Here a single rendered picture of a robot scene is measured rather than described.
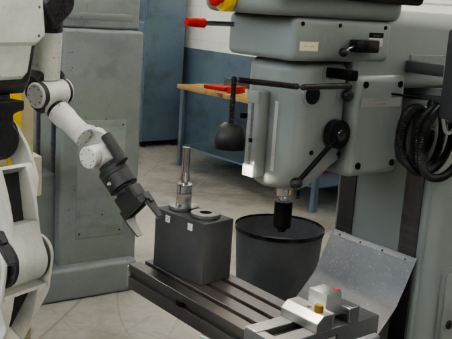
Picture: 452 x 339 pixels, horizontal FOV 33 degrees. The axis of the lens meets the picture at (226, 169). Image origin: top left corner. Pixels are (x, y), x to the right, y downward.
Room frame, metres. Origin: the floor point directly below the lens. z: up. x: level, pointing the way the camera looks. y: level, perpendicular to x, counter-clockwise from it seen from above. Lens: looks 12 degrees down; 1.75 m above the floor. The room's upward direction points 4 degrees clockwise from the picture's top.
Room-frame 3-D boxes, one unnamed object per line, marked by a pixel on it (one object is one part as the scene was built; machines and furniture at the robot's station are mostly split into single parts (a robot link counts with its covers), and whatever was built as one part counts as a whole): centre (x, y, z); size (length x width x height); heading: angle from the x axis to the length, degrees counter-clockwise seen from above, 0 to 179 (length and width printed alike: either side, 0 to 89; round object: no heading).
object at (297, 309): (1.74, -0.22, 1.03); 0.12 x 0.06 x 0.04; 40
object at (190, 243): (2.24, 0.09, 1.04); 0.22 x 0.12 x 0.20; 46
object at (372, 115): (2.03, -0.31, 1.47); 0.24 x 0.19 x 0.26; 39
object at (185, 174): (2.28, 0.12, 1.26); 0.03 x 0.03 x 0.11
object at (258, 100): (1.85, -0.07, 1.45); 0.04 x 0.04 x 0.21; 39
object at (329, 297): (1.78, -0.26, 1.05); 0.06 x 0.05 x 0.06; 40
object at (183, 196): (2.28, 0.12, 1.17); 0.05 x 0.05 x 0.06
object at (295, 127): (1.92, -0.16, 1.47); 0.21 x 0.19 x 0.32; 39
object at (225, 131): (1.76, 0.00, 1.45); 0.07 x 0.07 x 0.06
